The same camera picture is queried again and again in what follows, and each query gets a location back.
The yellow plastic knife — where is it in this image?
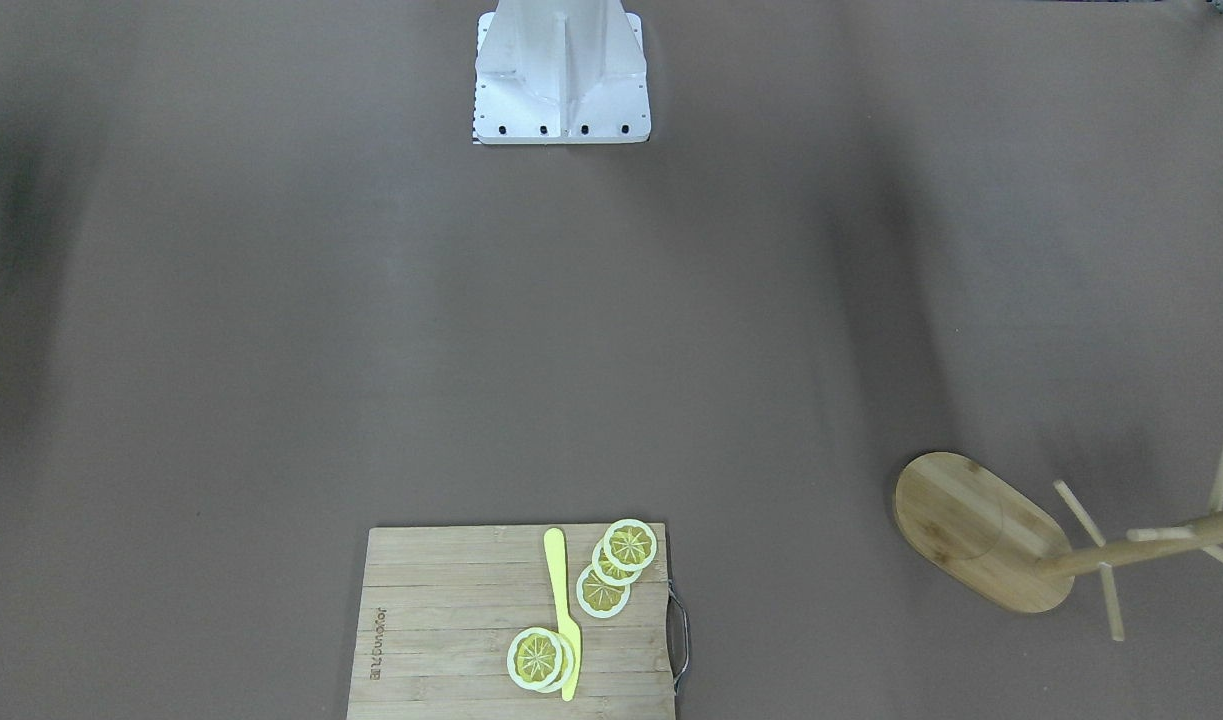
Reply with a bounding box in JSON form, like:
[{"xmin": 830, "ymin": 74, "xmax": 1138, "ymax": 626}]
[{"xmin": 543, "ymin": 527, "xmax": 583, "ymax": 702}]

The wooden cup storage rack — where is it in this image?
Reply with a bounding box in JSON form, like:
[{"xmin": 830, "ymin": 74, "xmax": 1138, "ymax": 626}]
[{"xmin": 893, "ymin": 446, "xmax": 1223, "ymax": 642}]

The lemon slice top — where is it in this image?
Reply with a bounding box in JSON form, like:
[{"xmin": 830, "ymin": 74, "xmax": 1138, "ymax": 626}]
[{"xmin": 600, "ymin": 518, "xmax": 660, "ymax": 573}]

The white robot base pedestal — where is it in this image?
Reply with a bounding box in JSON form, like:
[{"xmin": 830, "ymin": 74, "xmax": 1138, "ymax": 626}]
[{"xmin": 471, "ymin": 1, "xmax": 652, "ymax": 145}]

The lemon slice under front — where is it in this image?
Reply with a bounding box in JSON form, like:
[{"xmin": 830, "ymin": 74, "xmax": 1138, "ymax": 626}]
[{"xmin": 538, "ymin": 633, "xmax": 578, "ymax": 694}]

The lemon slice middle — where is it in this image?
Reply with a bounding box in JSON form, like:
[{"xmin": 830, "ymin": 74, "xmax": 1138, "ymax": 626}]
[{"xmin": 591, "ymin": 542, "xmax": 643, "ymax": 587}]

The wooden cutting board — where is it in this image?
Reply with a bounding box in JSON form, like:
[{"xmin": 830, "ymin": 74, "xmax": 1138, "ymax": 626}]
[{"xmin": 347, "ymin": 521, "xmax": 689, "ymax": 719}]

